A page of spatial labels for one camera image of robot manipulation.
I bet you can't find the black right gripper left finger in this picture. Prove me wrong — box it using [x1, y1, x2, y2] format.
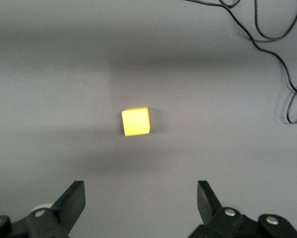
[0, 180, 86, 238]

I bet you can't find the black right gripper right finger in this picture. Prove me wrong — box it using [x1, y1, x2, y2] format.
[188, 180, 297, 238]

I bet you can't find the yellow cube block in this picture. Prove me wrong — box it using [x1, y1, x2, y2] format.
[121, 106, 152, 137]

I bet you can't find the dark grey table mat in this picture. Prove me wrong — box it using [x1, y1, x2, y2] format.
[0, 0, 297, 238]

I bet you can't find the thin black loose cable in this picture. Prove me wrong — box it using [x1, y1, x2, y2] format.
[183, 0, 297, 124]

